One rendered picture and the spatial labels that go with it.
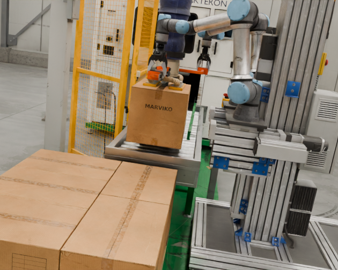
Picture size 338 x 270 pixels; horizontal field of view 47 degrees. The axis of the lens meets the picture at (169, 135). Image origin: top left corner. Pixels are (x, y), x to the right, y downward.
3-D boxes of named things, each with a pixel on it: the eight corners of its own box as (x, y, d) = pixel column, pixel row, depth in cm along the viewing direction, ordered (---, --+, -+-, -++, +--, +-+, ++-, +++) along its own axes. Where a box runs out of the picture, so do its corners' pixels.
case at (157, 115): (138, 124, 334) (144, 78, 324) (184, 130, 332) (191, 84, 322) (125, 141, 276) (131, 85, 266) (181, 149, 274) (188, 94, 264)
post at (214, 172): (204, 205, 350) (222, 97, 325) (212, 206, 349) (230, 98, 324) (204, 208, 343) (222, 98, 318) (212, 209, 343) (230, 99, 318)
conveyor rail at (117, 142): (149, 113, 511) (151, 99, 506) (153, 114, 510) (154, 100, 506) (103, 171, 287) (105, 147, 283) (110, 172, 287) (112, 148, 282)
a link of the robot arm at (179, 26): (193, 21, 224) (177, 19, 229) (183, 19, 215) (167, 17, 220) (191, 35, 226) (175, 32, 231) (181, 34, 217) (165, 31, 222)
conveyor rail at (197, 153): (197, 121, 506) (199, 106, 502) (201, 121, 506) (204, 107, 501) (190, 185, 283) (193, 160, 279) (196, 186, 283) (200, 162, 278)
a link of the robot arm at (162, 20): (167, 14, 220) (155, 13, 224) (164, 34, 222) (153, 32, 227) (175, 16, 226) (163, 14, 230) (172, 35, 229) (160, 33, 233)
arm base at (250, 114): (257, 118, 229) (260, 102, 226) (260, 123, 214) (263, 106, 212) (232, 114, 230) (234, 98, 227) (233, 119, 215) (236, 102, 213)
